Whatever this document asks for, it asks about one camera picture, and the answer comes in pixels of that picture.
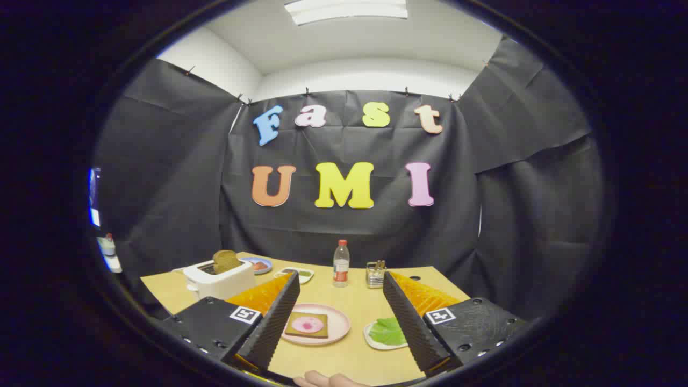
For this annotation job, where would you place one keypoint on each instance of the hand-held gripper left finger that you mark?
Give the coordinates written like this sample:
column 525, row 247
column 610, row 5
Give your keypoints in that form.
column 274, row 322

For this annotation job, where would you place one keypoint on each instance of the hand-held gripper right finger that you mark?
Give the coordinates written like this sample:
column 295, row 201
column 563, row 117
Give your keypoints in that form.
column 411, row 322

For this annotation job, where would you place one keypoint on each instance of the green lettuce leaf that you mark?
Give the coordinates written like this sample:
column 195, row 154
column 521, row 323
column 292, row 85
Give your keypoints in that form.
column 387, row 332

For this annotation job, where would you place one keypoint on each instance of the brown toasted bread slice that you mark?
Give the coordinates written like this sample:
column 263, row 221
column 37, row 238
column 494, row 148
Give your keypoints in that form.
column 226, row 260

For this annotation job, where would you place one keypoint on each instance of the pink ham slice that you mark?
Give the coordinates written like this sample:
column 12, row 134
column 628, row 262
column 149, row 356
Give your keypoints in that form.
column 307, row 324

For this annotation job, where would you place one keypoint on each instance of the white square plate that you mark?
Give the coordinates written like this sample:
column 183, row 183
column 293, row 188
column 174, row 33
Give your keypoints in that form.
column 371, row 341

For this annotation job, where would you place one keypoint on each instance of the white divided tray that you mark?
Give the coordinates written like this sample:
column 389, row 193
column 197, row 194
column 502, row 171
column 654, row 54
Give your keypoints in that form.
column 303, row 275

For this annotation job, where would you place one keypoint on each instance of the blue plate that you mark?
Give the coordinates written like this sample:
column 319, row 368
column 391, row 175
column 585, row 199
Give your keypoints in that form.
column 265, row 262

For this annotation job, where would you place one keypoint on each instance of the white toaster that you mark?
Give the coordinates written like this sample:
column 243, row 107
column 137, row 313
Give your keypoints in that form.
column 223, row 282

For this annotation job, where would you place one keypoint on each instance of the pink round plate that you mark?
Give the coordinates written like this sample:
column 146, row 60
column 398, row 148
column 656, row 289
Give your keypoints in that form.
column 339, row 325

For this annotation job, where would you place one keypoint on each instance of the clear bottle with red cap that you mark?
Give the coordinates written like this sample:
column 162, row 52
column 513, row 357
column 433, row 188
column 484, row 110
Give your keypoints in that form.
column 341, row 269

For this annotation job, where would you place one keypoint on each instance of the black backdrop cloth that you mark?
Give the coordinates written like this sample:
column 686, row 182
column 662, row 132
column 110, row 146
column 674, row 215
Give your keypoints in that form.
column 344, row 231

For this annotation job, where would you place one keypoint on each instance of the bright screen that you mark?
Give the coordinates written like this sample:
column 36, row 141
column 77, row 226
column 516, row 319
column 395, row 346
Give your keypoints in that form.
column 94, row 199

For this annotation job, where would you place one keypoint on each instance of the ceiling light panel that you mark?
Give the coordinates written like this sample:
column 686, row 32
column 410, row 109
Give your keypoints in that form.
column 346, row 9

